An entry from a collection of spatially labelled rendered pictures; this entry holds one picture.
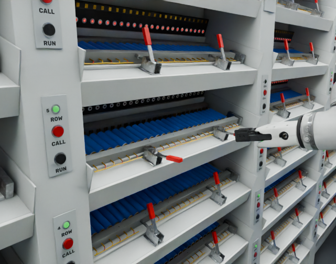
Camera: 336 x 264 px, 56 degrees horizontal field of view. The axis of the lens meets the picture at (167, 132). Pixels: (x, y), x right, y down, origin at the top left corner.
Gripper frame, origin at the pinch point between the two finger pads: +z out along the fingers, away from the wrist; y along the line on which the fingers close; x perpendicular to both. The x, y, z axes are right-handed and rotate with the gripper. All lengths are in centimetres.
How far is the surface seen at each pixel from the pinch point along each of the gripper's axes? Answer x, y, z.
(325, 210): -73, 134, 26
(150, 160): -0.1, -27.6, 7.2
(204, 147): -1.3, -9.2, 6.3
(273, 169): -19.3, 36.5, 10.8
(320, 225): -74, 112, 23
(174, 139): 2.4, -16.4, 9.4
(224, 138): -0.4, -1.0, 5.6
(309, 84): 9, 86, 11
